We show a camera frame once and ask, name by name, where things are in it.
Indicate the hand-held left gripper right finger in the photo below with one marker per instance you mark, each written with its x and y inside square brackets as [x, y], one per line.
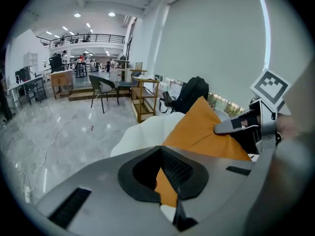
[221, 181]

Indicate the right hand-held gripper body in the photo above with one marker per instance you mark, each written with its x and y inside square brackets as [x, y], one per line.
[269, 92]

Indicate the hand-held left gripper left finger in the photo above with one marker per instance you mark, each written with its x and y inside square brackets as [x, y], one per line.
[103, 181]

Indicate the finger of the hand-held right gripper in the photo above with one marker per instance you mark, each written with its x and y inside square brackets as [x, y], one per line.
[249, 142]
[226, 126]

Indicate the orange cushion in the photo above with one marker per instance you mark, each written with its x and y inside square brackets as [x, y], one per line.
[197, 131]

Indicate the black backpack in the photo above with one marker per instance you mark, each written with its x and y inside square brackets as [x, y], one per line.
[192, 95]

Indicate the small red scrap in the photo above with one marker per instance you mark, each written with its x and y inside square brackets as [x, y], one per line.
[92, 128]

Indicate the grey roller blind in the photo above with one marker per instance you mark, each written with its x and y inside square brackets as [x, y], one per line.
[211, 40]
[288, 40]

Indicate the white round sofa chair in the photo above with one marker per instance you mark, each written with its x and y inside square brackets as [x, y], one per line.
[147, 134]

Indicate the small dark handbag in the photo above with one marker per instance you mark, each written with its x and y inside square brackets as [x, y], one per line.
[167, 99]

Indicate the white plastic bag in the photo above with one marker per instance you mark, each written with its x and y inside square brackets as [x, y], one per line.
[169, 87]

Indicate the white power strip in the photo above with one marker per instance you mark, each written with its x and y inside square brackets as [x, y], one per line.
[27, 194]

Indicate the wooden shelf rack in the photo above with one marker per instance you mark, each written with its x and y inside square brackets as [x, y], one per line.
[145, 99]

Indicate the wooden step platform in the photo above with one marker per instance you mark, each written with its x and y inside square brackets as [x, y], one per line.
[81, 96]

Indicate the white oval tray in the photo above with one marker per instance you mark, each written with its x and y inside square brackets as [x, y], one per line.
[146, 78]

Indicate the dark wicker chair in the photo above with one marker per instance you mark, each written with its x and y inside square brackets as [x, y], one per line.
[101, 85]

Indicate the small blue-top table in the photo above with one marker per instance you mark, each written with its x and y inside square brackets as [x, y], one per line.
[124, 83]

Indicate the wooden cabinet with white top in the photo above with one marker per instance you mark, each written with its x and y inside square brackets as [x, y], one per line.
[61, 79]

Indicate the white desk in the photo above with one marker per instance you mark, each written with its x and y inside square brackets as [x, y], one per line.
[121, 65]

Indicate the black office chair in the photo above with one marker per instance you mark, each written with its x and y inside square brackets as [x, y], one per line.
[56, 64]

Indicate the white shelf unit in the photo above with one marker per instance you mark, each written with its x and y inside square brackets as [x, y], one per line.
[30, 59]

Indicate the black balcony railing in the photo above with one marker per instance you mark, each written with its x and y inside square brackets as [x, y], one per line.
[81, 38]

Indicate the group of ceiling lights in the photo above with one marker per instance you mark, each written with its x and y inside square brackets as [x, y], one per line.
[77, 15]

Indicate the black-frame high table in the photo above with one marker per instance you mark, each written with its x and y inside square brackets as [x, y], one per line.
[81, 69]

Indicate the black-frame work table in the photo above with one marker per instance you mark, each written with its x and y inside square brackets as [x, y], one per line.
[27, 87]

